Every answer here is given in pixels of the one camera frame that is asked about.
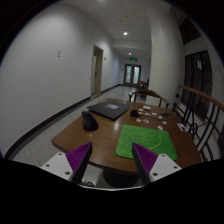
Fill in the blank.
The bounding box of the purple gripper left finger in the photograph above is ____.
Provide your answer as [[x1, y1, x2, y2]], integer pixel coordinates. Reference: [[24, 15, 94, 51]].
[[40, 141, 93, 185]]

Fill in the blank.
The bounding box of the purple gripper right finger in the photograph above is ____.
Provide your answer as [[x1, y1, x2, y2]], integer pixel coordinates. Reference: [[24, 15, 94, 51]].
[[131, 142, 183, 186]]

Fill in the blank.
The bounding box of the green felt mouse pad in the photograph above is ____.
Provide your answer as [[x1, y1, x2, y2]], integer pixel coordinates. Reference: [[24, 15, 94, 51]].
[[116, 125, 177, 160]]

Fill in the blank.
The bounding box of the black vertical computer mouse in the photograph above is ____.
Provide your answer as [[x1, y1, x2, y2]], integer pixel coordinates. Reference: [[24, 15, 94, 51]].
[[82, 111, 98, 132]]

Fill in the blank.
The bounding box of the small black round object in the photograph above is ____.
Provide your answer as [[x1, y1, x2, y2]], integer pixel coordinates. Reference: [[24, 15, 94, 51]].
[[130, 110, 138, 117]]

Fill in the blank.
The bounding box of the round wooden table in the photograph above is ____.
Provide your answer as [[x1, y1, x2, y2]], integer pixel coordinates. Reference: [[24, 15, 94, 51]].
[[52, 100, 201, 173]]

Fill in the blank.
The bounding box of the white small card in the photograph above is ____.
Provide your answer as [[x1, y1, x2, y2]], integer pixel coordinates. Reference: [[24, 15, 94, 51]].
[[143, 105, 151, 110]]

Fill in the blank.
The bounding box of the closed dark grey laptop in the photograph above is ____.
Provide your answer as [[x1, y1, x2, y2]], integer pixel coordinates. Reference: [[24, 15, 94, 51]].
[[88, 100, 131, 120]]

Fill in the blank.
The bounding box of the wooden armchair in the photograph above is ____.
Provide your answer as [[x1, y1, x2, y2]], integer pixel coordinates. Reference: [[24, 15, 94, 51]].
[[128, 89, 170, 108]]

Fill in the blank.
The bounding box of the double glass door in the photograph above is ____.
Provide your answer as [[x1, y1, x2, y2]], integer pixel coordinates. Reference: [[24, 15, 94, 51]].
[[124, 64, 141, 86]]

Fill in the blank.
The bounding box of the green exit sign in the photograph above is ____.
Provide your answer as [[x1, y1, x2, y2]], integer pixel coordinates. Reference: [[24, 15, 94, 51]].
[[130, 57, 137, 61]]

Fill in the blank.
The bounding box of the side doorway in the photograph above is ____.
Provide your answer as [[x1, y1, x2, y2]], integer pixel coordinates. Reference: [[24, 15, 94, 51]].
[[91, 45, 103, 94]]

